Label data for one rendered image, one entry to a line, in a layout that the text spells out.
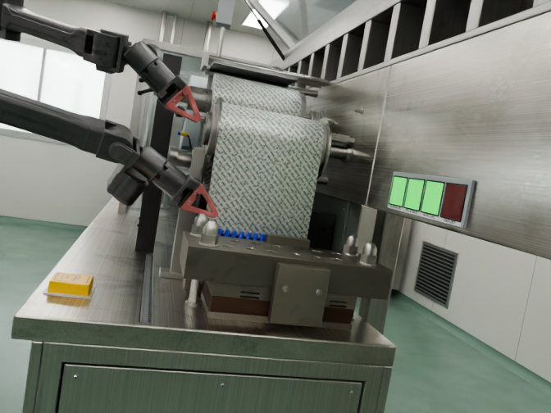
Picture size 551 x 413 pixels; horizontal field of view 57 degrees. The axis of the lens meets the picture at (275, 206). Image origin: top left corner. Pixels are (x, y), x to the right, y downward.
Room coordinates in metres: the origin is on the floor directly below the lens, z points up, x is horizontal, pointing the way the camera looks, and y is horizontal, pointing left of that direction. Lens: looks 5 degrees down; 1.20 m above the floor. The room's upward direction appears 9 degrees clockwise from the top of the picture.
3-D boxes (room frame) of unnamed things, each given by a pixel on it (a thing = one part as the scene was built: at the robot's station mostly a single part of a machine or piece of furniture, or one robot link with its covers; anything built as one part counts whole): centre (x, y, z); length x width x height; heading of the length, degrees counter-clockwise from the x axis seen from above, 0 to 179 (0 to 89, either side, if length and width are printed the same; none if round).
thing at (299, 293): (0.93, -0.07, 0.96); 0.10 x 0.03 x 0.11; 104
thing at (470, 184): (0.85, -0.24, 1.18); 0.25 x 0.01 x 0.07; 14
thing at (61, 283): (0.94, 0.35, 0.91); 0.07 x 0.07 x 0.02; 14
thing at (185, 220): (1.17, 0.21, 1.05); 0.06 x 0.05 x 0.31; 104
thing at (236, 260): (1.02, -0.03, 1.00); 0.40 x 0.16 x 0.06; 104
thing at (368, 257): (1.01, -0.20, 1.05); 0.04 x 0.04 x 0.04
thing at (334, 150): (1.22, -0.12, 1.25); 0.07 x 0.04 x 0.04; 104
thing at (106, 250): (2.07, 0.36, 0.88); 2.52 x 0.66 x 0.04; 14
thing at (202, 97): (1.39, 0.25, 1.33); 0.06 x 0.06 x 0.06; 14
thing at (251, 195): (1.12, 0.03, 1.11); 0.23 x 0.01 x 0.18; 104
